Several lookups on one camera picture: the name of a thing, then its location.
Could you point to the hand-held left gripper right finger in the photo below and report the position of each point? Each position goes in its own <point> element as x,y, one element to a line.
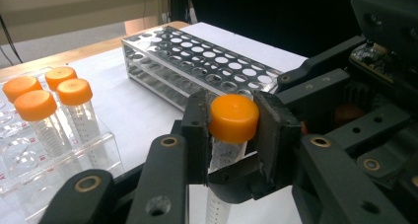
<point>277,145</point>

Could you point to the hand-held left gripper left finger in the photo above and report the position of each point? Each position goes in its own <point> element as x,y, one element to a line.
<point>195,141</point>

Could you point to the orange-capped clear tube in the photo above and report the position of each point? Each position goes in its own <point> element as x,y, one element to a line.
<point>35,105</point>
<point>20,87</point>
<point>74,91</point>
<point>60,76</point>
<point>234,118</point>

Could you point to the metal tube rack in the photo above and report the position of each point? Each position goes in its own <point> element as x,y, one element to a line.
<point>157,43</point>

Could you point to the clear acrylic tube rack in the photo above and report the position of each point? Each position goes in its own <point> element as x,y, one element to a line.
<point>19,171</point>

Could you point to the black curtain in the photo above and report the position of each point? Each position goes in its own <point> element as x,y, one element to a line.
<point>263,16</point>

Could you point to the light wooden cabinet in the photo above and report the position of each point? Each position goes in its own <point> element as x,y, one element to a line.
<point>82,7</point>

